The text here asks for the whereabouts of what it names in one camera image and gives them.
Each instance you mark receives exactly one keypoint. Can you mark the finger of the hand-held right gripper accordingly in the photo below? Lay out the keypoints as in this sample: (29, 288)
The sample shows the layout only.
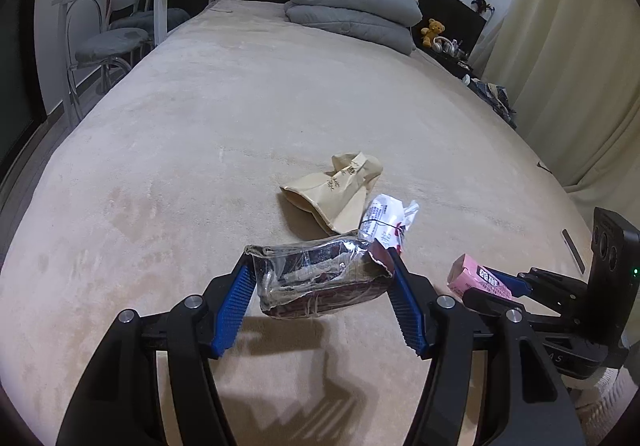
(482, 300)
(510, 282)

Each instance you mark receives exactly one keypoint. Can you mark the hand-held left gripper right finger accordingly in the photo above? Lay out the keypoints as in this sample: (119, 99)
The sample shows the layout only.
(407, 316)

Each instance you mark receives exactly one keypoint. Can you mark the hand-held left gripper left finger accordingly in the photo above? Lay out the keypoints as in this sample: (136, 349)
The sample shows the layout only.
(230, 306)

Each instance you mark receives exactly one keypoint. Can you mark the pink carton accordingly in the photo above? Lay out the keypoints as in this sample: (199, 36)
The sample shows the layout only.
(470, 273)

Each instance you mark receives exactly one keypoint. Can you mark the silver foil packet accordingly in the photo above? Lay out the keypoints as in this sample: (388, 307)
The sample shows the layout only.
(310, 281)

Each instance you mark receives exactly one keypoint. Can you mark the white phone with black screen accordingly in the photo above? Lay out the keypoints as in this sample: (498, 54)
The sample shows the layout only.
(573, 251)

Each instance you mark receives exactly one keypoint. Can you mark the white printed wrapper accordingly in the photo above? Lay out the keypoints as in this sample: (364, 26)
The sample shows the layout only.
(387, 213)

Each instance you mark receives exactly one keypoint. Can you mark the brown paper bag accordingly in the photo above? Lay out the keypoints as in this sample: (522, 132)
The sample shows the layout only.
(325, 191)

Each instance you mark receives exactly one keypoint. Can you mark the bed with beige blanket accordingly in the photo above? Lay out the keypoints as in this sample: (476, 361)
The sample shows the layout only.
(200, 151)

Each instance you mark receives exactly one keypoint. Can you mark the pile of clothes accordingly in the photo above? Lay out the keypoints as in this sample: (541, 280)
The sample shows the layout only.
(495, 101)

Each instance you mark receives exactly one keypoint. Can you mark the dark nightstand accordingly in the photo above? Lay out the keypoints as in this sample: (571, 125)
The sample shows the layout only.
(457, 66)

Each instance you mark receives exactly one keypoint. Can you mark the cream curtain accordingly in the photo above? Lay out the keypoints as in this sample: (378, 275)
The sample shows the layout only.
(565, 51)

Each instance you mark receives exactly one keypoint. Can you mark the white headphones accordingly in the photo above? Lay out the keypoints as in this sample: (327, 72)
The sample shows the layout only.
(442, 45)

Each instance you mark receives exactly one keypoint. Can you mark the yellow teddy bear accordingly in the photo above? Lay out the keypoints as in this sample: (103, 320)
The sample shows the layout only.
(432, 32)

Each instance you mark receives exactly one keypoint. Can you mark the metal chair with grey cushion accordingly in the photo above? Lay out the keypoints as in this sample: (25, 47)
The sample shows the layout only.
(150, 18)
(112, 43)

